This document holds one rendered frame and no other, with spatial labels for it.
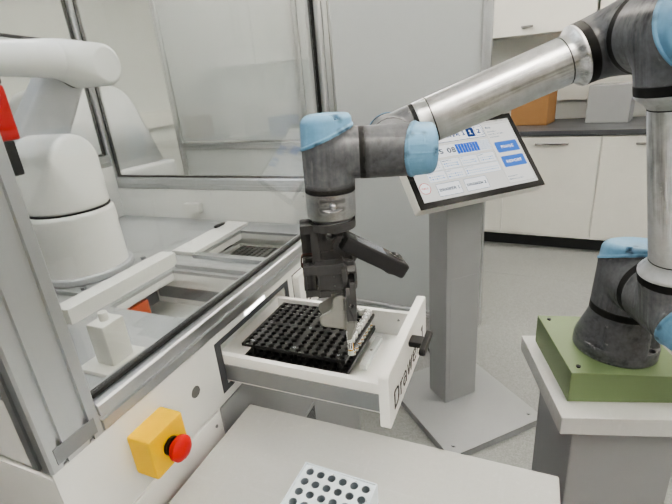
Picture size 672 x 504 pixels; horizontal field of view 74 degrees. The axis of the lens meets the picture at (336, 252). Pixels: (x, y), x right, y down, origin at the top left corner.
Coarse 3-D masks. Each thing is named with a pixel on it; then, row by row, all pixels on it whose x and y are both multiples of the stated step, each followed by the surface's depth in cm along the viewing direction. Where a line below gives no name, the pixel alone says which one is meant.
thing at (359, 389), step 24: (264, 312) 102; (384, 312) 97; (408, 312) 96; (240, 336) 94; (384, 336) 98; (240, 360) 85; (264, 360) 84; (360, 360) 91; (384, 360) 90; (264, 384) 85; (288, 384) 82; (312, 384) 80; (336, 384) 78; (360, 384) 76; (360, 408) 78
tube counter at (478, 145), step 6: (450, 144) 155; (456, 144) 155; (462, 144) 156; (468, 144) 157; (474, 144) 157; (480, 144) 158; (486, 144) 159; (450, 150) 154; (456, 150) 154; (462, 150) 155; (468, 150) 156; (474, 150) 156; (480, 150) 157
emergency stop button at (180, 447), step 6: (180, 438) 67; (186, 438) 67; (174, 444) 66; (180, 444) 66; (186, 444) 67; (174, 450) 66; (180, 450) 66; (186, 450) 67; (174, 456) 66; (180, 456) 66; (186, 456) 68
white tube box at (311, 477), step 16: (304, 464) 72; (304, 480) 70; (320, 480) 70; (336, 480) 69; (352, 480) 69; (288, 496) 67; (304, 496) 67; (320, 496) 67; (336, 496) 67; (352, 496) 67; (368, 496) 66
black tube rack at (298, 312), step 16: (288, 304) 102; (272, 320) 96; (288, 320) 96; (304, 320) 96; (256, 336) 91; (272, 336) 91; (288, 336) 91; (304, 336) 89; (320, 336) 90; (336, 336) 94; (368, 336) 93; (256, 352) 90; (272, 352) 90; (288, 352) 85; (304, 352) 85; (320, 352) 84; (336, 352) 84; (320, 368) 84; (336, 368) 83; (352, 368) 84
